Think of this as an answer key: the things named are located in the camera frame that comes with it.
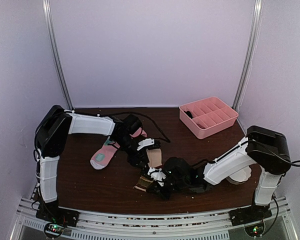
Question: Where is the circuit board with leds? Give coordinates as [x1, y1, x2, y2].
[43, 222, 65, 238]
[244, 222, 265, 238]

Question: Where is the pink divided organizer tray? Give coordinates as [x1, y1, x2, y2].
[179, 96, 239, 140]

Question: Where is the black item in tray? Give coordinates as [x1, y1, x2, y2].
[184, 110, 194, 119]

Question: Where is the striped beige maroon sock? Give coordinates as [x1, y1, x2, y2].
[133, 148, 162, 192]

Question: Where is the white scalloped bowl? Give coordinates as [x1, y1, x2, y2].
[226, 166, 252, 185]

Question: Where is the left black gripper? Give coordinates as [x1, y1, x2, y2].
[113, 134, 150, 170]

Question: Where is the aluminium frame post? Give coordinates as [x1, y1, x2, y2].
[232, 0, 263, 111]
[42, 0, 74, 110]

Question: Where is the right aluminium frame post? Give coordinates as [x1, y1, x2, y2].
[232, 0, 263, 111]

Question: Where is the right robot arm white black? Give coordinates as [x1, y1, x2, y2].
[146, 125, 300, 221]

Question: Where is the pink patterned sock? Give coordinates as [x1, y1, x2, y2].
[89, 127, 148, 171]

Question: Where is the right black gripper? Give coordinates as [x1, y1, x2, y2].
[146, 174, 189, 203]

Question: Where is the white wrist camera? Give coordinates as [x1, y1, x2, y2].
[137, 138, 155, 151]
[147, 167, 167, 187]

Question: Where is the aluminium front rail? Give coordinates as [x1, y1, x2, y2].
[16, 197, 291, 240]

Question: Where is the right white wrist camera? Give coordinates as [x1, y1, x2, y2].
[147, 167, 167, 187]

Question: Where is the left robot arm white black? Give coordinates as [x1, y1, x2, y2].
[33, 105, 161, 222]

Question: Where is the left circuit board with leds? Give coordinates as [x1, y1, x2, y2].
[43, 222, 65, 238]

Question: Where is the left aluminium frame post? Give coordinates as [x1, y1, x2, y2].
[42, 0, 74, 110]

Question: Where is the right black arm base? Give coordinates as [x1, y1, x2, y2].
[228, 205, 272, 226]

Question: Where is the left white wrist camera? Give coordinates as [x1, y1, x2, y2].
[137, 138, 155, 151]

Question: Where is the right circuit board with leds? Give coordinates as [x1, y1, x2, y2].
[244, 222, 265, 238]

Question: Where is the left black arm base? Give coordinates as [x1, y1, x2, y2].
[35, 208, 80, 227]

